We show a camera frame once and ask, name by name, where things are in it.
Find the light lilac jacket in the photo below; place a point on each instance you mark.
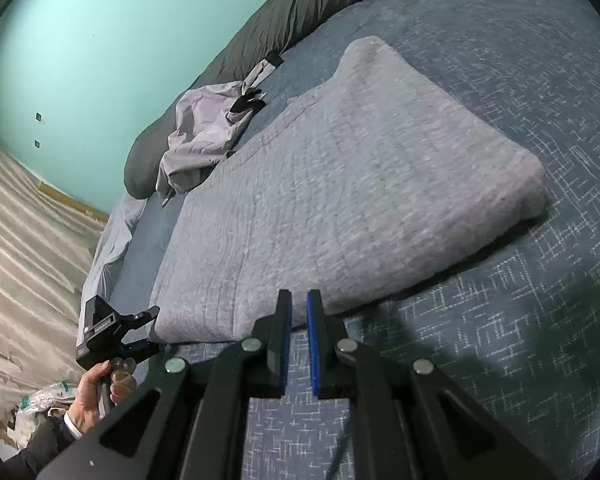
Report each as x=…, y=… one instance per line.
x=200, y=125

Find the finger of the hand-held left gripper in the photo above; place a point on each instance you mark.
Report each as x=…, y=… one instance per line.
x=140, y=317
x=142, y=350

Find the grey knit sweater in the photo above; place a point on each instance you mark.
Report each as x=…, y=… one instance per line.
x=355, y=185

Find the wooden frame strip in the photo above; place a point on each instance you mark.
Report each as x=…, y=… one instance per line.
x=75, y=202

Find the person's left forearm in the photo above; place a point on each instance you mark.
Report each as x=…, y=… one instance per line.
x=45, y=445

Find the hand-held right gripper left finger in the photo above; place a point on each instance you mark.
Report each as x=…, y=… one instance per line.
x=282, y=340

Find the beige striped curtain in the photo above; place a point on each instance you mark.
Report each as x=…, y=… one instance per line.
x=30, y=260

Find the dark grey long pillow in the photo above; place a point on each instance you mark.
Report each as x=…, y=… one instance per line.
x=290, y=5

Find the blue patterned bed blanket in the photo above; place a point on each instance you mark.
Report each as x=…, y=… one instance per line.
x=505, y=85

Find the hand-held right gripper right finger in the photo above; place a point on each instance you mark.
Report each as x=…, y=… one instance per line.
x=314, y=345

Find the light grey duvet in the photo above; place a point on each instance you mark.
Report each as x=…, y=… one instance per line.
x=110, y=255

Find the person's left hand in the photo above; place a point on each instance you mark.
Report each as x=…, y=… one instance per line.
x=87, y=400

